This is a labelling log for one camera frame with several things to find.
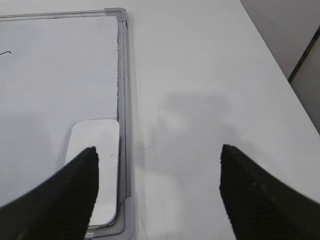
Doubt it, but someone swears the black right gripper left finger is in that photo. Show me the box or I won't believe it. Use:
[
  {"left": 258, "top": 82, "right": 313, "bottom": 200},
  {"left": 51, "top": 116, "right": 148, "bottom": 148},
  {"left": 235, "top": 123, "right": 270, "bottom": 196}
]
[{"left": 0, "top": 147, "right": 99, "bottom": 240}]

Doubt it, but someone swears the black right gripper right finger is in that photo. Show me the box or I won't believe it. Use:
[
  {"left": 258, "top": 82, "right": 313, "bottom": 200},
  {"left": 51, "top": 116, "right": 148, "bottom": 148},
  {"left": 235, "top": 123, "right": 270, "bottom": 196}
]
[{"left": 219, "top": 144, "right": 320, "bottom": 240}]

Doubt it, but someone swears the white board eraser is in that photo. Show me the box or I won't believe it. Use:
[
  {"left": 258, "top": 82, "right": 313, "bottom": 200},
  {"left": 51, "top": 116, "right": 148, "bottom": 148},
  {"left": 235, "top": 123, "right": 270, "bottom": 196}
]
[{"left": 65, "top": 119, "right": 120, "bottom": 227}]

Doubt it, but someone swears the white board with grey frame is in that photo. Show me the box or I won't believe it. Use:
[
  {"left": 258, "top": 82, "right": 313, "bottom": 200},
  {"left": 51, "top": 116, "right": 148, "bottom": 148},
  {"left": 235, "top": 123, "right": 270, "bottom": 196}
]
[{"left": 0, "top": 8, "right": 136, "bottom": 240}]

